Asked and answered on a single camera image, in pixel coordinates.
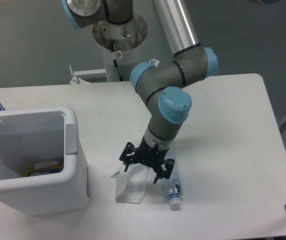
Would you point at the white trash can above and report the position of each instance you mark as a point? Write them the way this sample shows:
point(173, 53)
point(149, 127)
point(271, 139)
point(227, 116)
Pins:
point(29, 136)

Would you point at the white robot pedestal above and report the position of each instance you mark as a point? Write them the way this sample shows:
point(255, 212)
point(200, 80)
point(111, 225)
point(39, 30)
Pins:
point(121, 46)

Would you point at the clear plastic bottle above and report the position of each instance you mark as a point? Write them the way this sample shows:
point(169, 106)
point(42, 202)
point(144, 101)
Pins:
point(172, 187)

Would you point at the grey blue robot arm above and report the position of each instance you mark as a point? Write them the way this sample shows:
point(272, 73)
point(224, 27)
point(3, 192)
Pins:
point(160, 88)

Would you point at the trash inside can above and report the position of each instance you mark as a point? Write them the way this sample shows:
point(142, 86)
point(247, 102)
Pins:
point(44, 168)

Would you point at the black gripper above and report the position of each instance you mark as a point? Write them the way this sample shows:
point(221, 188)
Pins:
point(149, 156)

